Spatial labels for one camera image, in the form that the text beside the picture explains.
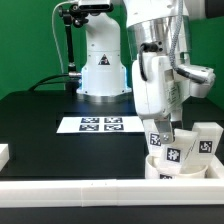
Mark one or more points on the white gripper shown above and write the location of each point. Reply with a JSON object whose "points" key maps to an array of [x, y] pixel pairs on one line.
{"points": [[161, 94]]}

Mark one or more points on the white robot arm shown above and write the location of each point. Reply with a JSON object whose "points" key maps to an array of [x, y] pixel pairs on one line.
{"points": [[154, 26]]}

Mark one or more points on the white U-shaped fence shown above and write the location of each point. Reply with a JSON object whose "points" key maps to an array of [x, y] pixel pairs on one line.
{"points": [[88, 193]]}

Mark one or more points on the white marker sheet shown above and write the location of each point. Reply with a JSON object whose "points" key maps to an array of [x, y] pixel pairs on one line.
{"points": [[98, 124]]}

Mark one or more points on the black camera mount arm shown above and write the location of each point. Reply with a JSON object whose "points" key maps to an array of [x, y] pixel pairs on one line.
{"points": [[72, 17]]}

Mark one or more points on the camera on mount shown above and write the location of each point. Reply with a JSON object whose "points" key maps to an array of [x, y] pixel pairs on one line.
{"points": [[95, 5]]}

